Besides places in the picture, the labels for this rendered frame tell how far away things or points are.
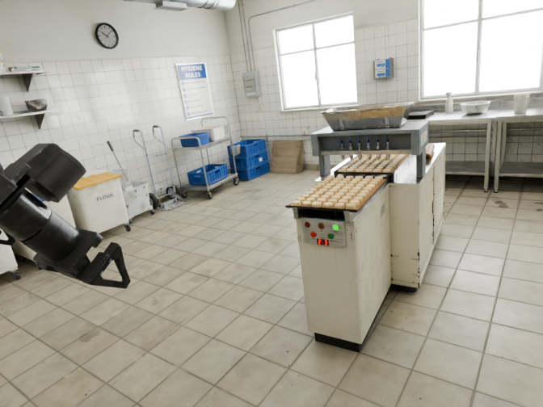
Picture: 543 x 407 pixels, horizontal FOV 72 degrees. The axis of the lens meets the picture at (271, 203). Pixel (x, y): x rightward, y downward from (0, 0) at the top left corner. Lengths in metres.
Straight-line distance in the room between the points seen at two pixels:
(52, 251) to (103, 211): 4.22
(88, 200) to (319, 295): 3.18
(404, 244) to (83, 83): 4.32
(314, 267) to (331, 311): 0.28
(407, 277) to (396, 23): 3.91
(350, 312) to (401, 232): 0.73
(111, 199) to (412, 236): 3.46
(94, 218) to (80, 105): 1.50
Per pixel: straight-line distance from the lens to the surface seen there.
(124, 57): 5.88
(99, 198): 4.77
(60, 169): 0.59
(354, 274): 2.09
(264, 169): 6.73
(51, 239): 0.59
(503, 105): 5.56
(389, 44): 5.88
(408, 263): 2.77
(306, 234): 2.05
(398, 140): 2.58
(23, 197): 0.58
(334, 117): 2.63
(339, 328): 2.32
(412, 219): 2.62
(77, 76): 5.48
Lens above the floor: 1.56
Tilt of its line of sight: 18 degrees down
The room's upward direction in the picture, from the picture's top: 8 degrees counter-clockwise
